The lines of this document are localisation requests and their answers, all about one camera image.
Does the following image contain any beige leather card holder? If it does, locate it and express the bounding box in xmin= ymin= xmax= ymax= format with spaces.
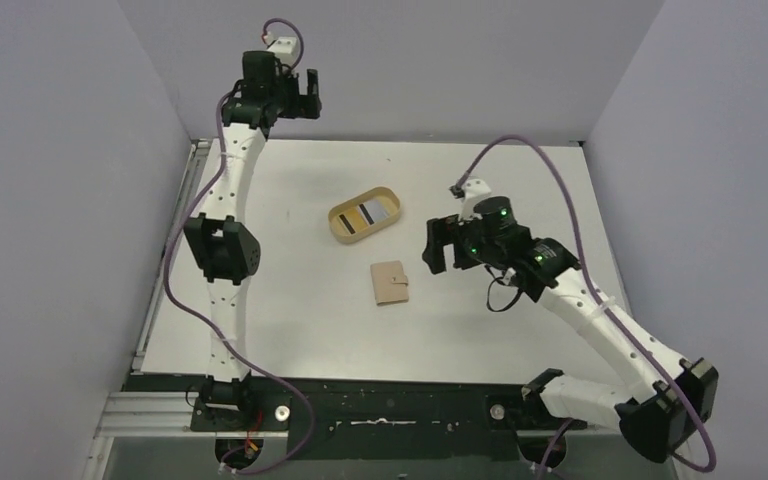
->
xmin=370 ymin=261 xmax=409 ymax=306

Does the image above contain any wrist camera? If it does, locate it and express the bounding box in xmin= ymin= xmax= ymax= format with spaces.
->
xmin=262 ymin=33 xmax=301 ymax=65
xmin=449 ymin=177 xmax=492 ymax=220

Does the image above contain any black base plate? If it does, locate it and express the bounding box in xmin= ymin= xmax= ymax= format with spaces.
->
xmin=123 ymin=374 xmax=562 ymax=469

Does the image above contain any grey card with black stripe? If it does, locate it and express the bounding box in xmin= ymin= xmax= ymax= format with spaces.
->
xmin=358 ymin=197 xmax=390 ymax=226

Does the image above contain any yellow card with black stripe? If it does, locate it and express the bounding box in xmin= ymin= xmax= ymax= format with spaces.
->
xmin=337 ymin=205 xmax=371 ymax=236

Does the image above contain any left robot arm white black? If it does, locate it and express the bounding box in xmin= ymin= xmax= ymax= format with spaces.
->
xmin=183 ymin=46 xmax=321 ymax=430

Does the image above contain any beige oval tray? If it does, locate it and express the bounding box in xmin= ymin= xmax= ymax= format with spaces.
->
xmin=327 ymin=186 xmax=402 ymax=245

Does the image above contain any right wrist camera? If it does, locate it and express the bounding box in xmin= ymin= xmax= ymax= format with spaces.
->
xmin=449 ymin=177 xmax=492 ymax=220

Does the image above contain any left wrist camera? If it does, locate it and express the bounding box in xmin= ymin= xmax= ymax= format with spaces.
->
xmin=262 ymin=33 xmax=301 ymax=65

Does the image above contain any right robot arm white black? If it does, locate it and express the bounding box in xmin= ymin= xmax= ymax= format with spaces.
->
xmin=422 ymin=196 xmax=719 ymax=463

